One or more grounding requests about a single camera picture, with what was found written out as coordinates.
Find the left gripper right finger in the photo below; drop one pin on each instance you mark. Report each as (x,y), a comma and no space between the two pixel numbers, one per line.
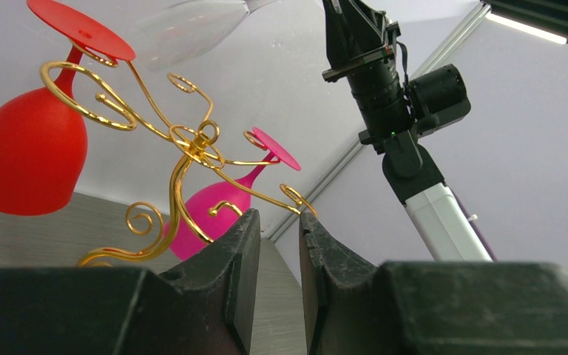
(352,306)

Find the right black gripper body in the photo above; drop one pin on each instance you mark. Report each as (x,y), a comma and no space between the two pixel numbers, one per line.
(375,86)

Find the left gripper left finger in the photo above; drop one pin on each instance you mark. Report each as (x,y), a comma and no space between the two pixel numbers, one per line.
(204,305)

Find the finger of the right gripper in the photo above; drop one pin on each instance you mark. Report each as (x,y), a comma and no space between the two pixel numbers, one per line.
(357,35)

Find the pink plastic wine glass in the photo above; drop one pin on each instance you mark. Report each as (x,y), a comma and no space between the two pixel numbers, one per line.
(217,207)

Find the clear wine glass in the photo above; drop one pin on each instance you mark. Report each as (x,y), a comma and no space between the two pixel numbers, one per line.
(187,30)

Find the red plastic wine glass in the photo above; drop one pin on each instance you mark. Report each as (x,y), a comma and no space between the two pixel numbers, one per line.
(43,138)

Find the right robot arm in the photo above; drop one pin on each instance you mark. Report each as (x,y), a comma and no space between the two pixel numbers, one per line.
(436,99)

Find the ceiling light strip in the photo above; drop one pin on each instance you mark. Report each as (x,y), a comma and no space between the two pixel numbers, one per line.
(525,28)

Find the dark ceiling louvre panel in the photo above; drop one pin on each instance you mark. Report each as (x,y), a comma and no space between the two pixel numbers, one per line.
(547,15)

